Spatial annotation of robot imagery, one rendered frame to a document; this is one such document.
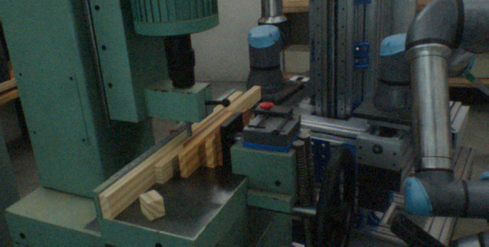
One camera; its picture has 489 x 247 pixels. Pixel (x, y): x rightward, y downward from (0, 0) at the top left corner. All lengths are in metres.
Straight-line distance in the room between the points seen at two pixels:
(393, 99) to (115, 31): 0.90
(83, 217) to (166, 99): 0.33
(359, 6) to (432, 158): 0.83
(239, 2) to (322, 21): 2.82
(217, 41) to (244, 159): 3.67
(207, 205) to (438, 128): 0.48
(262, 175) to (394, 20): 1.12
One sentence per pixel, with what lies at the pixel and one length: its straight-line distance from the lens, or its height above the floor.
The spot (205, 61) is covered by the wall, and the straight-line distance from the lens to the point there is 4.68.
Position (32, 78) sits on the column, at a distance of 1.13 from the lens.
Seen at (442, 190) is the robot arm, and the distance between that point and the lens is 0.96.
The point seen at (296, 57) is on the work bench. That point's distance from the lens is 3.92.
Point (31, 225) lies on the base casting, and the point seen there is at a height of 0.78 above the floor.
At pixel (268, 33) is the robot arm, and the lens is 1.66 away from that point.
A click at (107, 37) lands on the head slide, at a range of 1.00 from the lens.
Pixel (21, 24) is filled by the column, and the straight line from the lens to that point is 1.11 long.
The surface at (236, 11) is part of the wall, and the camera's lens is 4.45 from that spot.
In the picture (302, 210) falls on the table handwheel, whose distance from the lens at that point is 1.00.
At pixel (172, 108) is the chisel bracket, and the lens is 1.00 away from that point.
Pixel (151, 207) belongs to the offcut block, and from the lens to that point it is 0.85.
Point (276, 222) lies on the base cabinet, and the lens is 1.19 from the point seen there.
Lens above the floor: 1.37
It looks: 21 degrees down
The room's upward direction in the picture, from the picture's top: 4 degrees counter-clockwise
